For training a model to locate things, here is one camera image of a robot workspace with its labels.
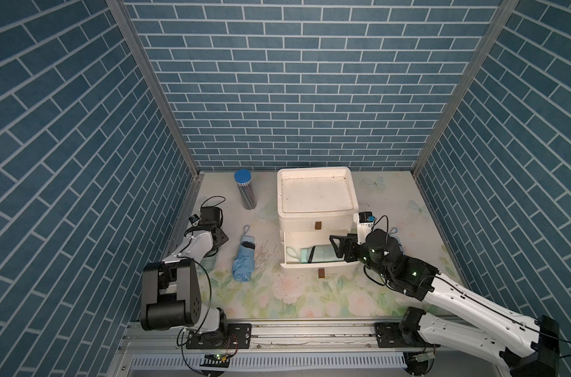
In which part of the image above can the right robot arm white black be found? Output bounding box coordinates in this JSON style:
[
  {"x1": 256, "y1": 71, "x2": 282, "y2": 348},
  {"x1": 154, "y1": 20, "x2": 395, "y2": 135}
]
[{"x1": 329, "y1": 229, "x2": 564, "y2": 376}]

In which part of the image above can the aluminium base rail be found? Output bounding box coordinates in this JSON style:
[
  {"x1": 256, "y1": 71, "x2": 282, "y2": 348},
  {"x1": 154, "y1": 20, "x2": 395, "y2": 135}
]
[{"x1": 115, "y1": 320, "x2": 512, "y2": 373}]

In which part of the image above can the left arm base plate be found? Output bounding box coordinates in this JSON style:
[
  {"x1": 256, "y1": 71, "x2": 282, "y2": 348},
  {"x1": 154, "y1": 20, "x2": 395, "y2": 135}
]
[{"x1": 185, "y1": 323, "x2": 252, "y2": 350}]

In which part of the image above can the white drawer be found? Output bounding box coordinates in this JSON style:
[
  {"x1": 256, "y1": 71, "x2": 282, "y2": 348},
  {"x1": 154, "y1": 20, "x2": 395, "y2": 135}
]
[{"x1": 281, "y1": 230, "x2": 360, "y2": 273}]

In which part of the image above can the pencil tube blue lid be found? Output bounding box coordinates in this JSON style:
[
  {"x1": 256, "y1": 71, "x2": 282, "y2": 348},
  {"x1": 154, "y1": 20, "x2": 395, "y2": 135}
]
[{"x1": 234, "y1": 169, "x2": 257, "y2": 210}]

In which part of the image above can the floral table mat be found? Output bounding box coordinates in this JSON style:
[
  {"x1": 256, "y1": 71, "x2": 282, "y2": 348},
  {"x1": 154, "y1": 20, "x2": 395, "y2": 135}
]
[{"x1": 171, "y1": 225, "x2": 456, "y2": 321}]

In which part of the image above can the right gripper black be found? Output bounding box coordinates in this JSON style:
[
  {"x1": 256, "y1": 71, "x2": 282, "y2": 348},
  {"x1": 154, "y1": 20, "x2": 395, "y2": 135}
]
[{"x1": 328, "y1": 233, "x2": 390, "y2": 281}]

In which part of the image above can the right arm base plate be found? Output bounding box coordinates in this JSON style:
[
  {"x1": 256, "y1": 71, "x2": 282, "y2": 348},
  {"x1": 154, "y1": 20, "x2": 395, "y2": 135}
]
[{"x1": 374, "y1": 322, "x2": 434, "y2": 349}]

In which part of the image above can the white plastic drawer cabinet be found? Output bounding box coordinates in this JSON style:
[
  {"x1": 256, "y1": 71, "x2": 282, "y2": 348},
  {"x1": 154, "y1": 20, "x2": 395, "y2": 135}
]
[{"x1": 277, "y1": 167, "x2": 359, "y2": 232}]

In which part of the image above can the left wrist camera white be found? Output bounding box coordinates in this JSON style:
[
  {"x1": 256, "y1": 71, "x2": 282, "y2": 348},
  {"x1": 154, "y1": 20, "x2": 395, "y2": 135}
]
[{"x1": 189, "y1": 215, "x2": 201, "y2": 226}]

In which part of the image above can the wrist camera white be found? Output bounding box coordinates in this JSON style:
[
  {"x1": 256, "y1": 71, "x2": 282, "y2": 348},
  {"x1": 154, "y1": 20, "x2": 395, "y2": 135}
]
[
  {"x1": 354, "y1": 211, "x2": 375, "y2": 244},
  {"x1": 189, "y1": 215, "x2": 201, "y2": 226}
]

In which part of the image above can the blue umbrella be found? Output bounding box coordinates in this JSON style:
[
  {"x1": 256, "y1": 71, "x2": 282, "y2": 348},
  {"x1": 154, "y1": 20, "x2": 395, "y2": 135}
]
[
  {"x1": 388, "y1": 227, "x2": 401, "y2": 243},
  {"x1": 232, "y1": 225, "x2": 256, "y2": 283}
]

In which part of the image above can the green umbrella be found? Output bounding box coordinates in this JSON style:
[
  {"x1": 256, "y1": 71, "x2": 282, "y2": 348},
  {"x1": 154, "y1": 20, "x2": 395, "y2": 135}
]
[
  {"x1": 201, "y1": 252, "x2": 218, "y2": 272},
  {"x1": 285, "y1": 245, "x2": 343, "y2": 264}
]

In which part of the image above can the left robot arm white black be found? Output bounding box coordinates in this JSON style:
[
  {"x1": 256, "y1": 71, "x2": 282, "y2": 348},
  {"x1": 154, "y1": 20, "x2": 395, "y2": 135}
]
[{"x1": 139, "y1": 206, "x2": 229, "y2": 349}]

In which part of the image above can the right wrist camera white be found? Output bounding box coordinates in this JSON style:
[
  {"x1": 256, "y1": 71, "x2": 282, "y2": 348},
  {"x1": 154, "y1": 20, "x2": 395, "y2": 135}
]
[{"x1": 354, "y1": 211, "x2": 375, "y2": 244}]

